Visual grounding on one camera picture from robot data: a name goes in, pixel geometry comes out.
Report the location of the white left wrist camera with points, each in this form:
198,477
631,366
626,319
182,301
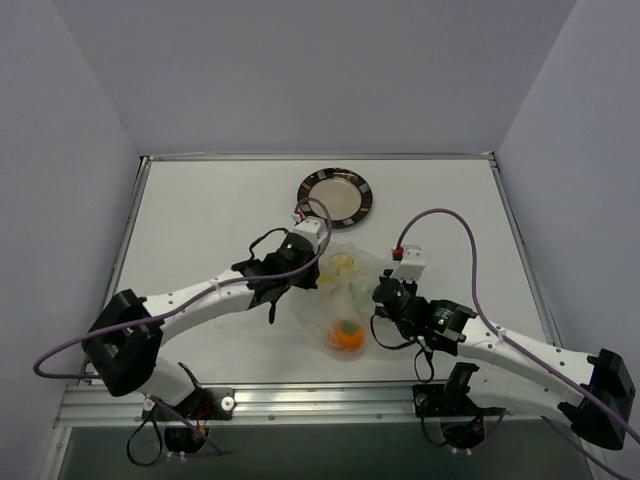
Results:
314,229

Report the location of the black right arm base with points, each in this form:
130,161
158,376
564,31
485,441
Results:
467,426

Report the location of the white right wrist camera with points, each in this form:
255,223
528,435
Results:
408,263

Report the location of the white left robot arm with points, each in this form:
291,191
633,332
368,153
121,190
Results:
125,340

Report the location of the brown rimmed ceramic plate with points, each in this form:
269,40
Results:
347,196

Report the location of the yellow fake lemon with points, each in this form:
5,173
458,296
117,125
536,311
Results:
340,268

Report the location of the clear printed plastic bag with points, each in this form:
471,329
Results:
315,310

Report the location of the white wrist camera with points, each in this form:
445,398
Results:
314,229
408,263

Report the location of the orange fake persimmon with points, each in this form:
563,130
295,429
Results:
346,336

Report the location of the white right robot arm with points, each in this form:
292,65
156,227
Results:
591,393

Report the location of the aluminium front rail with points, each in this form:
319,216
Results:
256,404

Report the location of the green fake fruit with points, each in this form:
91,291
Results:
359,291

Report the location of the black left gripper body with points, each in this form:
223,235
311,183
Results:
306,273

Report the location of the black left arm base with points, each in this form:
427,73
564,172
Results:
178,408

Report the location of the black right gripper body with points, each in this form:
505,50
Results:
382,292

